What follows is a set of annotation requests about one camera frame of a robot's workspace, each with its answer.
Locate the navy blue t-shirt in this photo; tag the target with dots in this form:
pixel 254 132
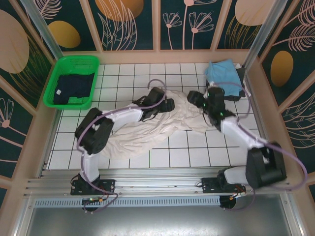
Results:
pixel 73 84

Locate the aluminium rail frame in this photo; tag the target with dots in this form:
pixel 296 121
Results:
pixel 157 184

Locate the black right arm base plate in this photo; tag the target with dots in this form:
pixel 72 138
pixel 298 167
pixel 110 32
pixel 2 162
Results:
pixel 209 185

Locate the light blue folded t-shirt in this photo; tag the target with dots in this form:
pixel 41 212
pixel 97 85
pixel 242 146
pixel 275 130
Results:
pixel 224 71

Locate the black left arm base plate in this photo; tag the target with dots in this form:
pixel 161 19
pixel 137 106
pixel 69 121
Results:
pixel 108 185

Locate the dark folded garment stack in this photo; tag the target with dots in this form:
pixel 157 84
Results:
pixel 246 92

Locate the green plastic basket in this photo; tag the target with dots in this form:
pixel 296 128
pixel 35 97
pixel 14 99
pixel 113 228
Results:
pixel 73 61

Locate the white t-shirt with robot print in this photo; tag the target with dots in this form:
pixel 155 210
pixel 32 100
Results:
pixel 137 140

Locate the aluminium corner post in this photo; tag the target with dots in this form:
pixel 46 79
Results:
pixel 41 27
pixel 264 29

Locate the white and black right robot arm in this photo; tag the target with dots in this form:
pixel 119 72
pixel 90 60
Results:
pixel 233 127

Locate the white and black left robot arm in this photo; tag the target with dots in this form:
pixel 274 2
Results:
pixel 123 118

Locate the shiny grey metal panel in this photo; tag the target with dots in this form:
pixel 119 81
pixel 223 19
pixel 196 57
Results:
pixel 157 221

